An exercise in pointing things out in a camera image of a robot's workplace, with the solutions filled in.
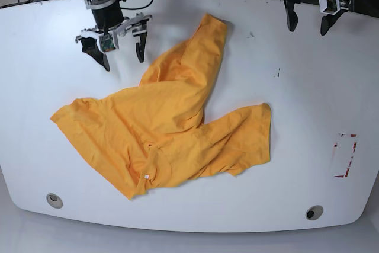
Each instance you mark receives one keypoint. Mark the right table cable grommet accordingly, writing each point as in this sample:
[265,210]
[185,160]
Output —
[314,212]

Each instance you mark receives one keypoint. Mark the table cable grommet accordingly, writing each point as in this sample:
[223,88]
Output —
[314,212]
[54,201]

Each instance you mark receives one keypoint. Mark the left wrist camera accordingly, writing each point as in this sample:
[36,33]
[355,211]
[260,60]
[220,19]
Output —
[331,7]

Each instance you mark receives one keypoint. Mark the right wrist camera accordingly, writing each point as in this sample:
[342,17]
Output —
[106,43]

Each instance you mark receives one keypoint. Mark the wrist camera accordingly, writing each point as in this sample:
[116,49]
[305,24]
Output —
[331,7]
[106,43]

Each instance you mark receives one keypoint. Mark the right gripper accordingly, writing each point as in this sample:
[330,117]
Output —
[110,20]

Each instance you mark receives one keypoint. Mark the left table cable grommet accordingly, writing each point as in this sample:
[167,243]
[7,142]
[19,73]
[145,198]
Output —
[54,201]

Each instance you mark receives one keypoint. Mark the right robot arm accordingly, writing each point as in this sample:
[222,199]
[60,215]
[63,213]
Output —
[110,24]

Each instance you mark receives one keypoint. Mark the yellow t-shirt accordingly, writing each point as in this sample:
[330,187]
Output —
[154,135]

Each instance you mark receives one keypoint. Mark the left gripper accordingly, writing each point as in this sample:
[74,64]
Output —
[327,21]

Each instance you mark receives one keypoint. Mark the red tape marking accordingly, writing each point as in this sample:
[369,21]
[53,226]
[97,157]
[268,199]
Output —
[343,154]

